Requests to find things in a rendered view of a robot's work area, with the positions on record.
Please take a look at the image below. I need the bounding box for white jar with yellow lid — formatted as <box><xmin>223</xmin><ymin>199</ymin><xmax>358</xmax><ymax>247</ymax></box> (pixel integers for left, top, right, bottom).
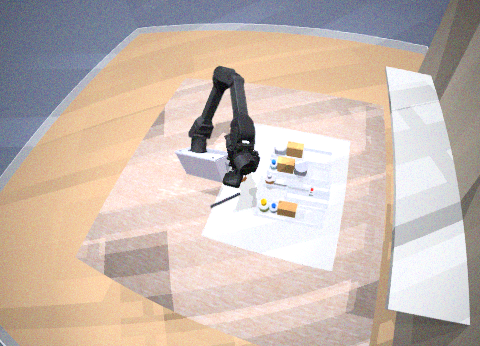
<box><xmin>258</xmin><ymin>199</ymin><xmax>270</xmax><ymax>213</ymax></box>

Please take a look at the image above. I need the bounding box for wooden block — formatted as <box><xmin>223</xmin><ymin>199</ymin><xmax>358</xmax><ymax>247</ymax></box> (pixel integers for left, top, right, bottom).
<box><xmin>286</xmin><ymin>141</ymin><xmax>304</xmax><ymax>158</ymax></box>
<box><xmin>277</xmin><ymin>156</ymin><xmax>295</xmax><ymax>174</ymax></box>

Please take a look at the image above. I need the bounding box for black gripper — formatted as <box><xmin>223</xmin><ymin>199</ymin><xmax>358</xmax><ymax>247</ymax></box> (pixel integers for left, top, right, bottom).
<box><xmin>222</xmin><ymin>156</ymin><xmax>243</xmax><ymax>188</ymax></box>

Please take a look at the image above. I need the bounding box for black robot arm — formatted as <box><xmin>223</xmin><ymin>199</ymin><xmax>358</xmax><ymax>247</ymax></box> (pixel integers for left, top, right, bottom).
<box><xmin>188</xmin><ymin>66</ymin><xmax>260</xmax><ymax>176</ymax></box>

